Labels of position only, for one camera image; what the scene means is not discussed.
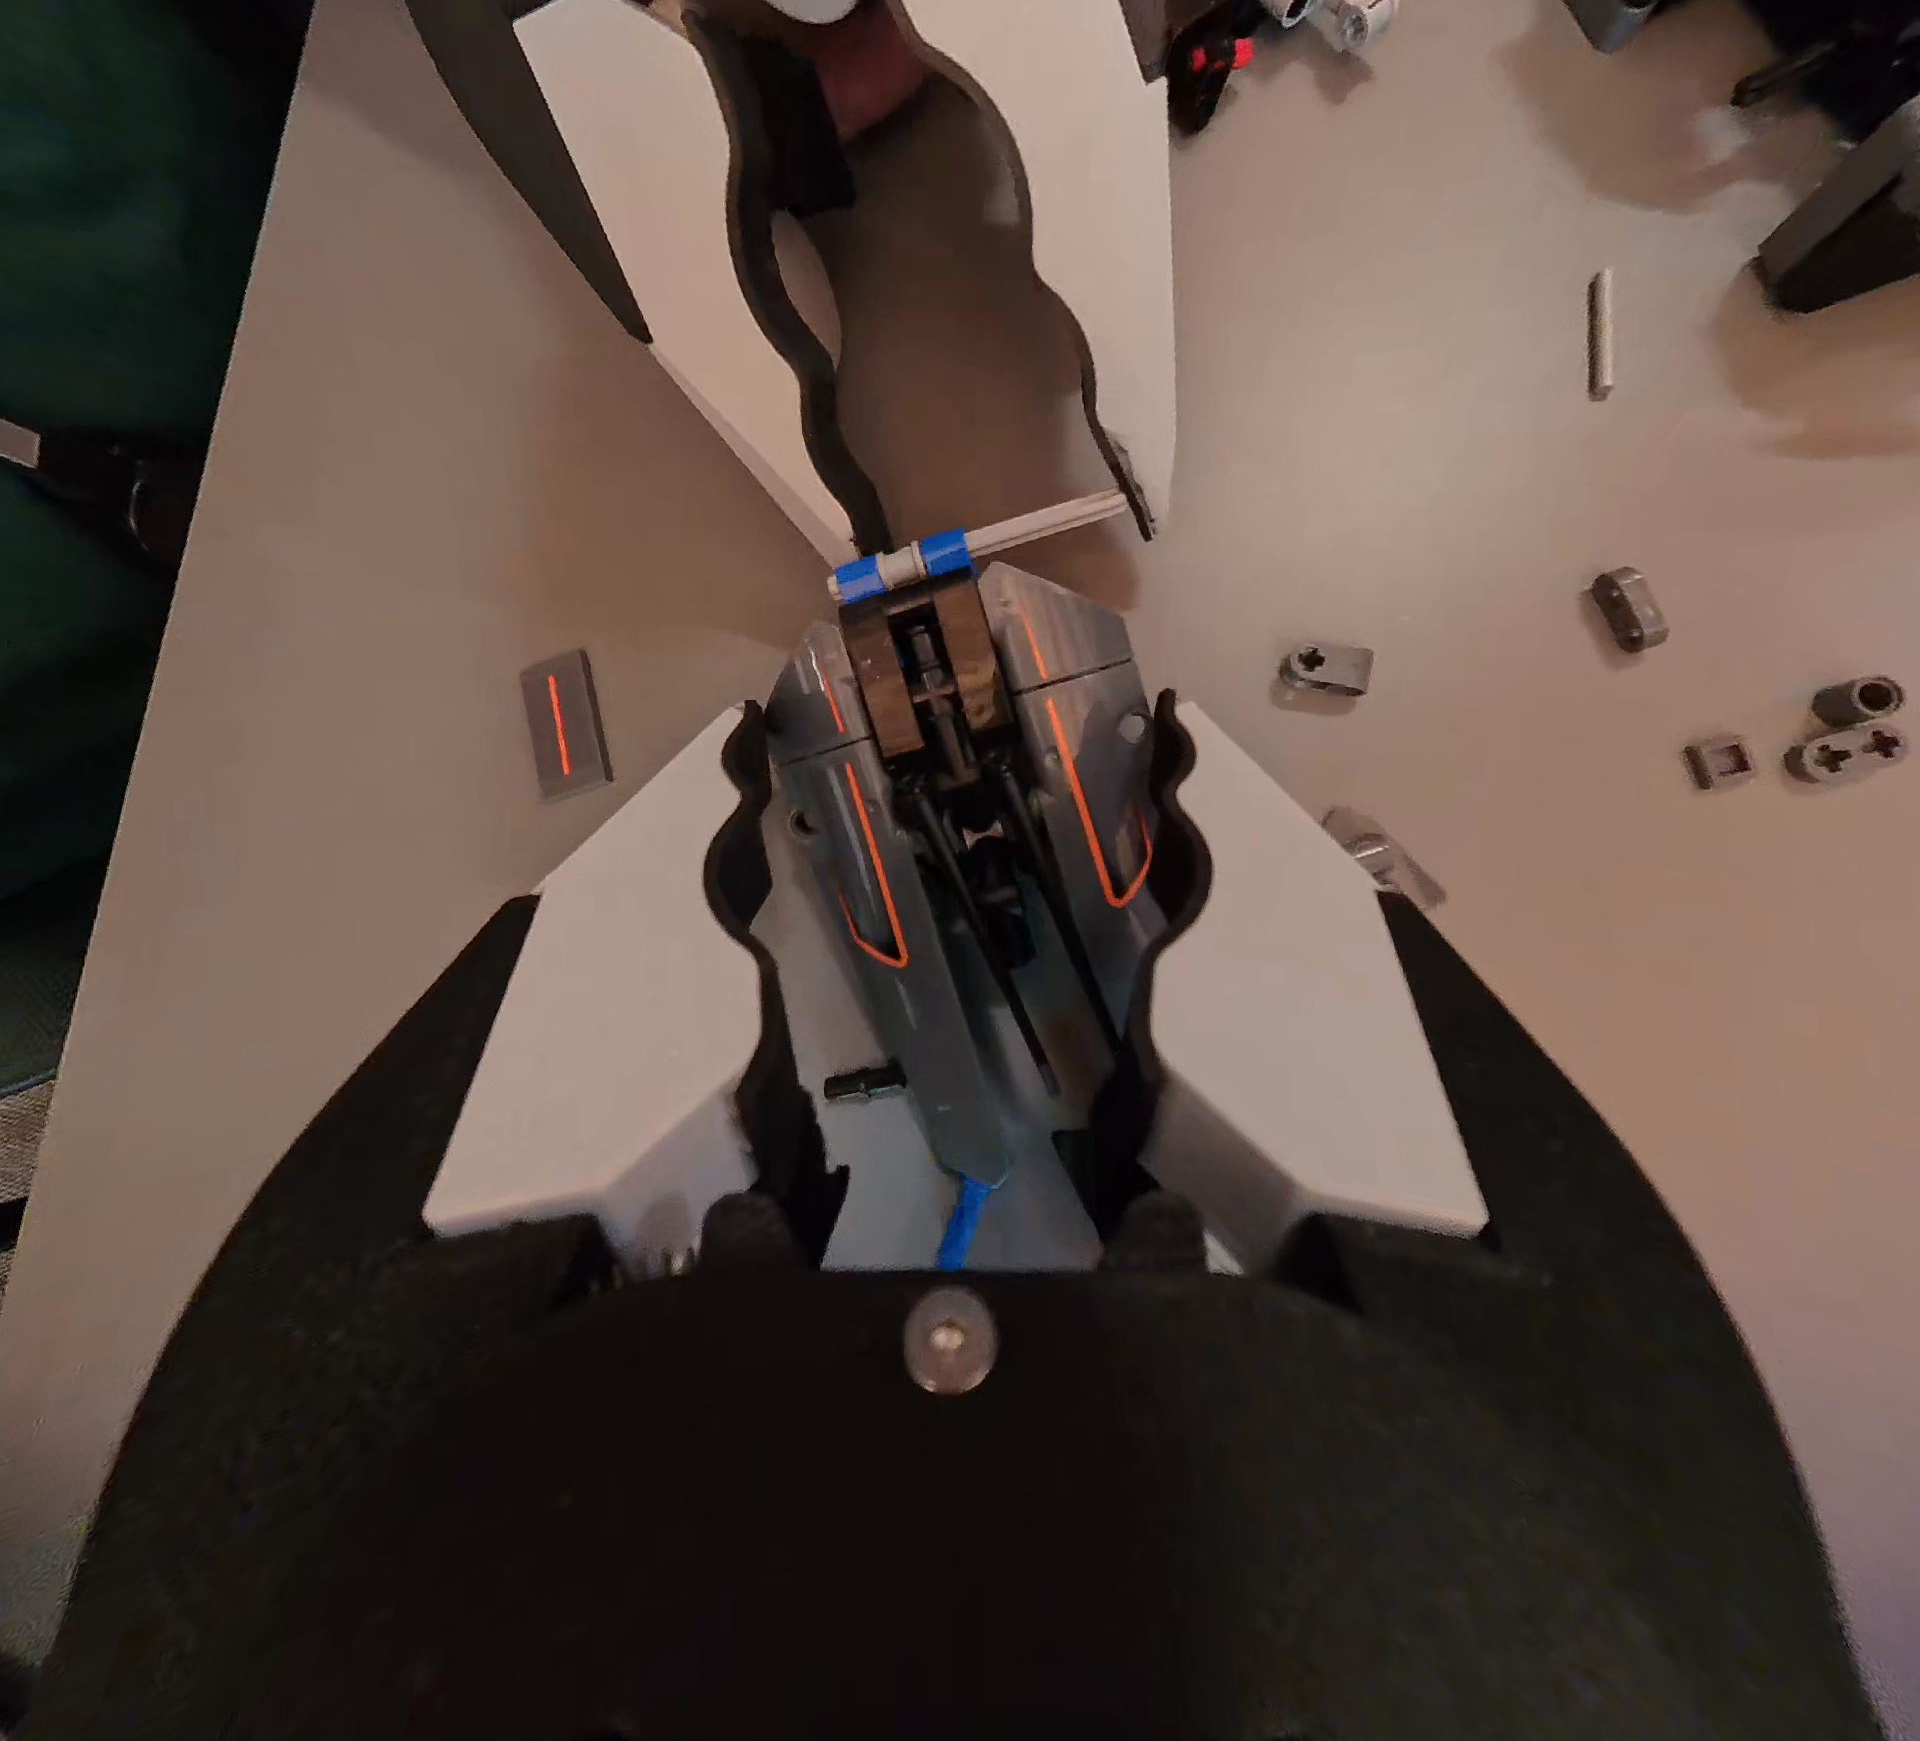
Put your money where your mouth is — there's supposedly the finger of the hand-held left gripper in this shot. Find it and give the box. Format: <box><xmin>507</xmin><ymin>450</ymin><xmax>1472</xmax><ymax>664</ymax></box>
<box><xmin>873</xmin><ymin>0</ymin><xmax>1177</xmax><ymax>545</ymax></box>
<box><xmin>507</xmin><ymin>0</ymin><xmax>897</xmax><ymax>566</ymax></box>

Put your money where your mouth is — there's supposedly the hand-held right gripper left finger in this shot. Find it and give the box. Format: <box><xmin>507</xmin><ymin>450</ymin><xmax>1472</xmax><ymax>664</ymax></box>
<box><xmin>418</xmin><ymin>702</ymin><xmax>839</xmax><ymax>1271</ymax></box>

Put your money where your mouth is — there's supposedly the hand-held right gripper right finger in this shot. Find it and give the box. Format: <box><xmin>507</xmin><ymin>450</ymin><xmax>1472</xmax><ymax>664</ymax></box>
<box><xmin>1056</xmin><ymin>696</ymin><xmax>1492</xmax><ymax>1271</ymax></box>

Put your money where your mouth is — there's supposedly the dark grey lego wing assembly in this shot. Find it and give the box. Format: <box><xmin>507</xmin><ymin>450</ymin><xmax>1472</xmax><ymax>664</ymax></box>
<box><xmin>747</xmin><ymin>487</ymin><xmax>1164</xmax><ymax>1178</ymax></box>

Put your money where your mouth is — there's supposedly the grey angled lego piece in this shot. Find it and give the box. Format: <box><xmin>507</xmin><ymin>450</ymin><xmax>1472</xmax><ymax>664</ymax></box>
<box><xmin>1320</xmin><ymin>804</ymin><xmax>1449</xmax><ymax>908</ymax></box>

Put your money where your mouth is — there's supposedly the blue lego pin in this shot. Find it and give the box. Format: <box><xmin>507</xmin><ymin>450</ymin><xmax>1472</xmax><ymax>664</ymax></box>
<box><xmin>939</xmin><ymin>1168</ymin><xmax>1001</xmax><ymax>1271</ymax></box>

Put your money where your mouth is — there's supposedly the grey lego double connector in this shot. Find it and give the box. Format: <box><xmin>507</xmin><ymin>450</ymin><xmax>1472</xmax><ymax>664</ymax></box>
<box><xmin>1782</xmin><ymin>677</ymin><xmax>1913</xmax><ymax>785</ymax></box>

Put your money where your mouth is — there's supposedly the grey tile with orange stripe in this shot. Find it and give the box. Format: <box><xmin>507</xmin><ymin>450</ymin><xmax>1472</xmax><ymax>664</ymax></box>
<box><xmin>518</xmin><ymin>653</ymin><xmax>616</xmax><ymax>804</ymax></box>

